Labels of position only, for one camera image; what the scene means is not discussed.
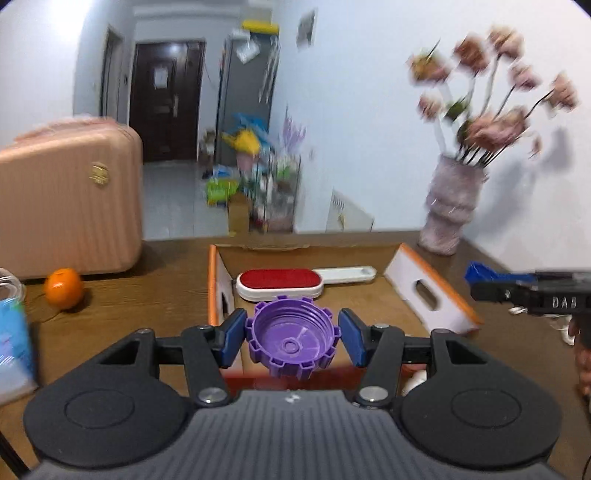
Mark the grey refrigerator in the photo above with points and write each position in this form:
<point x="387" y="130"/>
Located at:
<point x="242" y="92"/>

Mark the green snack packet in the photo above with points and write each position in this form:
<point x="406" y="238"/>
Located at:
<point x="221" y="191"/>

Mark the bunch of dried roses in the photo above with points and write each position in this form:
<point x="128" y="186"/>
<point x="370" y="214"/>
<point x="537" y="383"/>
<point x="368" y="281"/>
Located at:
<point x="496" y="127"/>

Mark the blue plastic toy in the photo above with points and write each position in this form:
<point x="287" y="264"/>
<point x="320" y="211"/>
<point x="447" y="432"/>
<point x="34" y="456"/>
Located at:
<point x="251" y="121"/>

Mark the red and white lint brush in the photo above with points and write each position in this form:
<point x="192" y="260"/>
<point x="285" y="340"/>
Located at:
<point x="277" y="279"/>

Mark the white flat board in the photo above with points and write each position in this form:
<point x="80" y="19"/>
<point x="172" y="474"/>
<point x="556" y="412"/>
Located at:
<point x="351" y="214"/>

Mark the orange fruit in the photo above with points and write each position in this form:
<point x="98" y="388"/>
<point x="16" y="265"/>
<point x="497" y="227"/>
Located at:
<point x="64" y="288"/>

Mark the person's right hand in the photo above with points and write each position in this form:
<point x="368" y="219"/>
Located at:
<point x="584" y="369"/>

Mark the orange cardboard box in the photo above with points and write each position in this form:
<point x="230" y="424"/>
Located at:
<point x="406" y="272"/>

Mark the pale purple dried bouquet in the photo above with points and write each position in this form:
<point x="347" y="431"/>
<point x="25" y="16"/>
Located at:
<point x="293" y="131"/>

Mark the purple plastic screw cap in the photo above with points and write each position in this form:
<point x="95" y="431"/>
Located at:
<point x="277" y="323"/>

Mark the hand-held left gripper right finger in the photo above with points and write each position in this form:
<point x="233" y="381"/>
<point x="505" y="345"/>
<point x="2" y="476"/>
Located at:
<point x="351" y="337"/>

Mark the pink hard-shell suitcase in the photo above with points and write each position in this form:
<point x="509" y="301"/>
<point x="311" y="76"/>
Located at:
<point x="69" y="207"/>

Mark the clear drinking glass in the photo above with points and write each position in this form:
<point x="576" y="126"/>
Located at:
<point x="11" y="284"/>

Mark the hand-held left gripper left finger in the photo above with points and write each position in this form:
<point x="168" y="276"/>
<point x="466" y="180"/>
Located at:
<point x="233" y="337"/>

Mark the dark brown entrance door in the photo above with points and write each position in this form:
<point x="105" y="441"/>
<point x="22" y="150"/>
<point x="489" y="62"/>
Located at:
<point x="166" y="101"/>

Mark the framed wall picture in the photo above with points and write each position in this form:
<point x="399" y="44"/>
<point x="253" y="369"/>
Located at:
<point x="306" y="28"/>

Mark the pink textured vase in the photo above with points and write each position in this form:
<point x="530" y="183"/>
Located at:
<point x="450" y="207"/>

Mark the small white plastic piece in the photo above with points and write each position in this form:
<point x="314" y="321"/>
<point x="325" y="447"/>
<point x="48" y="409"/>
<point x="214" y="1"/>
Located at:
<point x="415" y="383"/>

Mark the small brown carton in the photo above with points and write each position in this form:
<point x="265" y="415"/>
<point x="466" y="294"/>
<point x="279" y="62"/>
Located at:
<point x="238" y="217"/>

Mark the white paper sheet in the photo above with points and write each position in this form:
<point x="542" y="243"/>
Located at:
<point x="247" y="50"/>

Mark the yellow box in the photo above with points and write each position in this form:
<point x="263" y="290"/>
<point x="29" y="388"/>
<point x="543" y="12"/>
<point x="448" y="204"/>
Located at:
<point x="261" y="26"/>

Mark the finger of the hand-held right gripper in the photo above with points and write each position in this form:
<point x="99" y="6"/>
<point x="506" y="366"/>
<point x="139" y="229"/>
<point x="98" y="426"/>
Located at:
<point x="503" y="293"/>
<point x="489" y="272"/>

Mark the blue tissue pack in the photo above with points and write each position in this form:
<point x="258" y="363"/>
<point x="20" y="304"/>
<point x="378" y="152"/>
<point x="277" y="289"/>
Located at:
<point x="14" y="341"/>

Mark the grey side door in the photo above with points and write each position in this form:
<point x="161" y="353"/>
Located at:
<point x="111" y="74"/>

